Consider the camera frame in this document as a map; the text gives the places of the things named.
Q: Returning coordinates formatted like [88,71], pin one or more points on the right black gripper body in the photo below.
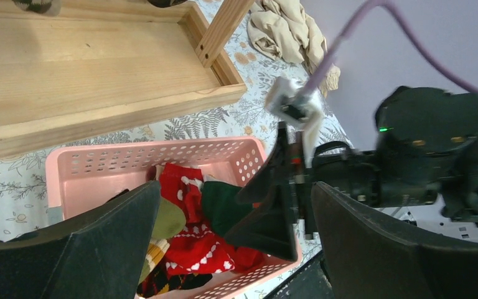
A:
[359,176]

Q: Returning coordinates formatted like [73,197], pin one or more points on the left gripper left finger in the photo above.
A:
[97,254]

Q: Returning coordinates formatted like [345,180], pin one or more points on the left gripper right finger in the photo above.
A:
[372,255]

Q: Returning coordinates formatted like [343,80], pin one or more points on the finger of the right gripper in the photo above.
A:
[273,170]
[269,228]

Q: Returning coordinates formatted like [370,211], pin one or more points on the dark green sock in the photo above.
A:
[220,207]

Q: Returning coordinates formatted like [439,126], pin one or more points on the black red yellow argyle sock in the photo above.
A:
[159,282]

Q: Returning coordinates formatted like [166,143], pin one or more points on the plain red sock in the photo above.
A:
[183,187]

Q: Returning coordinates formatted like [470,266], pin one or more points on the red white patterned sock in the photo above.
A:
[198,250]

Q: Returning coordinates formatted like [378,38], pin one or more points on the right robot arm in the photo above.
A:
[427,148]

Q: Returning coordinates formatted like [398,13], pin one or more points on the pink plastic basket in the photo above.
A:
[80,178]

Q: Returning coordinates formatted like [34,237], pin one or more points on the beige crumpled cloth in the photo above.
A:
[282,30]

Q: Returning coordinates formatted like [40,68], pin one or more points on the brown beige argyle sock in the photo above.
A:
[43,7]

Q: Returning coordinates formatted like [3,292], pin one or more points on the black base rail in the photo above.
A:
[310,281]

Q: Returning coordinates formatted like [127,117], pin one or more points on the wooden hanger rack frame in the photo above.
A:
[104,66]

